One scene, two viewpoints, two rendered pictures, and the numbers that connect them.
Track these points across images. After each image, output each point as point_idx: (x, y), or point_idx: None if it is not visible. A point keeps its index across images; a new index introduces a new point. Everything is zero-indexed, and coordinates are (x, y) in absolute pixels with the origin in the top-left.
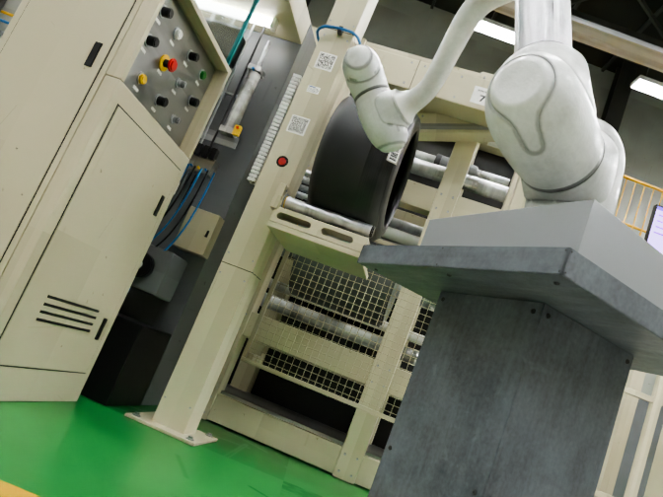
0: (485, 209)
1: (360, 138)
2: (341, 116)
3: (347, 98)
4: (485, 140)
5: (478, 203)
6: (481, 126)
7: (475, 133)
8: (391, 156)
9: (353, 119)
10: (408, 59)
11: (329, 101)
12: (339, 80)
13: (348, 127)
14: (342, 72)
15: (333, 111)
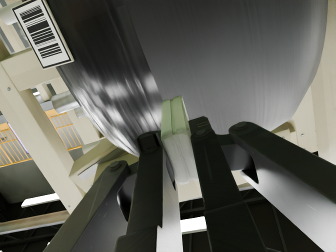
0: (39, 77)
1: (181, 0)
2: (297, 30)
3: (304, 95)
4: (96, 147)
5: (51, 78)
6: (105, 161)
7: (106, 149)
8: (42, 20)
9: (251, 48)
10: (237, 183)
11: (328, 61)
12: (326, 110)
13: (249, 8)
14: (328, 125)
15: (325, 34)
